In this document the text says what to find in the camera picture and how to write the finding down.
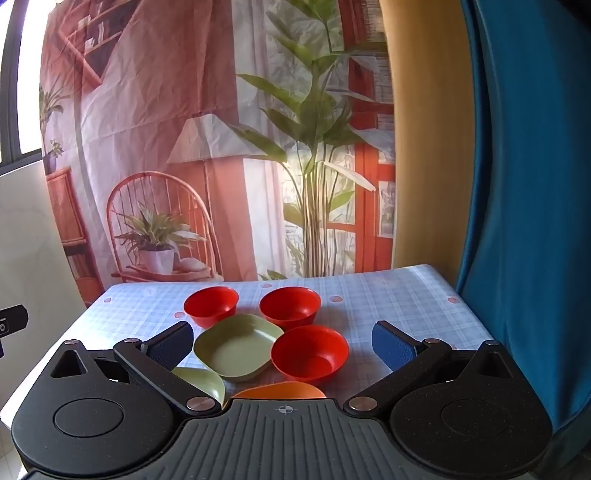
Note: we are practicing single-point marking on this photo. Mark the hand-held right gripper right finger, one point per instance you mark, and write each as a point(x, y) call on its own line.
point(393, 346)

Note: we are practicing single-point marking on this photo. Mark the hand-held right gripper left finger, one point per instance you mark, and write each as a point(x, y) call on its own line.
point(171, 345)

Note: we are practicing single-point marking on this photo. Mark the green square plate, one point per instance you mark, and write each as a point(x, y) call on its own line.
point(205, 383)
point(235, 346)

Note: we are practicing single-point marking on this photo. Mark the red bowl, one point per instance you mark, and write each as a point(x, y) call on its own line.
point(290, 305)
point(210, 305)
point(309, 353)

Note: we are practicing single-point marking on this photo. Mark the blue plaid tablecloth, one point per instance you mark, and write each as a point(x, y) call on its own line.
point(392, 295)

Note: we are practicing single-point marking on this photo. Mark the orange bowl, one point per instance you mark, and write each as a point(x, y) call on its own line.
point(281, 391)

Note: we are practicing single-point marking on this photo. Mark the yellow wooden panel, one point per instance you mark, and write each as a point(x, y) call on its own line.
point(425, 138)

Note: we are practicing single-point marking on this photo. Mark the blue curtain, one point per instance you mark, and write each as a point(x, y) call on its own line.
point(531, 184)

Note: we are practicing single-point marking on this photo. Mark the window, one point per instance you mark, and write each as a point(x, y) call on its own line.
point(27, 69)

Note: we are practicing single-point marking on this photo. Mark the printed backdrop cloth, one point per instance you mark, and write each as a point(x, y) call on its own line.
point(184, 92)

